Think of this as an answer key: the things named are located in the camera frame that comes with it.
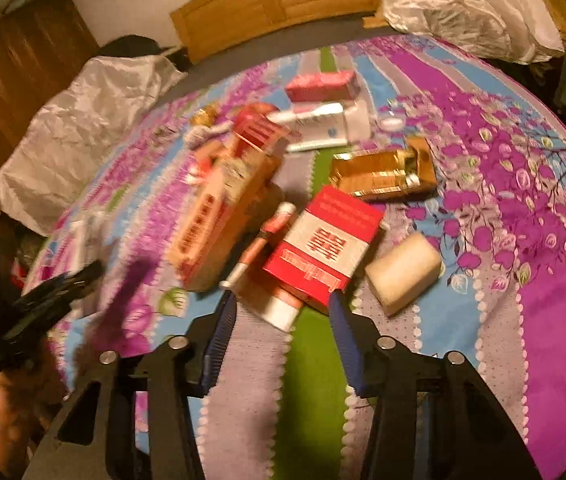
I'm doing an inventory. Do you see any gold foil box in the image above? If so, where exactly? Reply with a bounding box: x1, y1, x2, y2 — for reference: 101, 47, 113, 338
329, 136, 438, 202

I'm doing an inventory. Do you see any white capped tube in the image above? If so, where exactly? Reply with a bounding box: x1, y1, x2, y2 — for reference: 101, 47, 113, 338
253, 282, 309, 334

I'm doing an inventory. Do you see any wooden headboard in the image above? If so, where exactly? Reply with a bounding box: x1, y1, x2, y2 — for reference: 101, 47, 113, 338
169, 0, 394, 65

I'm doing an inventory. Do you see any small white round lid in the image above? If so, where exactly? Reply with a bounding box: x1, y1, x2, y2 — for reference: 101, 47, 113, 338
377, 114, 408, 132

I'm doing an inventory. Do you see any long orange printed box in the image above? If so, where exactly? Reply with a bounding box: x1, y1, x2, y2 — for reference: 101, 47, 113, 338
164, 149, 285, 293

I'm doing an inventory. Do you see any pink box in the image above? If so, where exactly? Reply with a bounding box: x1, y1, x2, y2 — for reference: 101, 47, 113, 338
284, 70, 360, 105

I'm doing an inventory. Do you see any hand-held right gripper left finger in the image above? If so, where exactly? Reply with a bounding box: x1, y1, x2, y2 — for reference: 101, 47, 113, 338
22, 290, 239, 480

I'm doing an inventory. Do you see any gold candy wrapper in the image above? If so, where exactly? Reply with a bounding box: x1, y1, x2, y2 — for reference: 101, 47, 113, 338
192, 104, 220, 127

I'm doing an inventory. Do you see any person's left forearm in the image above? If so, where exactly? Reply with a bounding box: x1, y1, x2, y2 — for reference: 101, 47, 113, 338
0, 417, 39, 480

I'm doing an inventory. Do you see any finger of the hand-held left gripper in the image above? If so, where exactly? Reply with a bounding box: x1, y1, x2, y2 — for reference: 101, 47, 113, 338
13, 260, 106, 318

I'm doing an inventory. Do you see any red and white box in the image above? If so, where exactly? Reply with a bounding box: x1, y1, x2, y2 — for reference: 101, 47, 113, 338
262, 185, 385, 314

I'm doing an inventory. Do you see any white satin pillow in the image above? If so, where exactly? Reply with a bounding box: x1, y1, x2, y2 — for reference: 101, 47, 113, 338
0, 54, 188, 237

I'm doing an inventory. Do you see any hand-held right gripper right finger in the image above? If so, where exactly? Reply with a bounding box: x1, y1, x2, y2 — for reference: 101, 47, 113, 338
328, 290, 544, 480

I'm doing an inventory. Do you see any cream foam block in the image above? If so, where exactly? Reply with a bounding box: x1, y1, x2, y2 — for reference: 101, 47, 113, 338
364, 231, 442, 317

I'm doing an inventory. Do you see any large white satin quilt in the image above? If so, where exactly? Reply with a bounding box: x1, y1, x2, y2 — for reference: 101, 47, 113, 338
370, 0, 566, 65

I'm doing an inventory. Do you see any red white tube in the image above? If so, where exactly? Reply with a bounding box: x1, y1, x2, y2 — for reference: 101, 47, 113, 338
219, 202, 298, 291

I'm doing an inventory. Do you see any floral striped bed sheet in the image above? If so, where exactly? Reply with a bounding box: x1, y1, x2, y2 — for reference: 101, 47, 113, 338
23, 34, 566, 480

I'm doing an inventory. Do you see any black clothing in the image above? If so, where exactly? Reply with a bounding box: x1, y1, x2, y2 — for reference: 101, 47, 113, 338
100, 34, 191, 68

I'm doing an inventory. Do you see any brown wooden wardrobe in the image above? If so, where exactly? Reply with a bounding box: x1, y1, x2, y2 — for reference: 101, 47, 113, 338
0, 0, 100, 261

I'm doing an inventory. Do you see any white toothpaste box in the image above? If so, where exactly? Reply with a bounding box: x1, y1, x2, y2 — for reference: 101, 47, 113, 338
267, 100, 380, 154

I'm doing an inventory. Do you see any person's left hand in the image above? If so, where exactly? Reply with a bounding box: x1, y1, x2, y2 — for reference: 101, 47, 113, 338
0, 367, 64, 431

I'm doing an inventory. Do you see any grey mattress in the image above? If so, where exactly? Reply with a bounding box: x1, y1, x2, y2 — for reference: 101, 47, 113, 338
150, 24, 399, 111

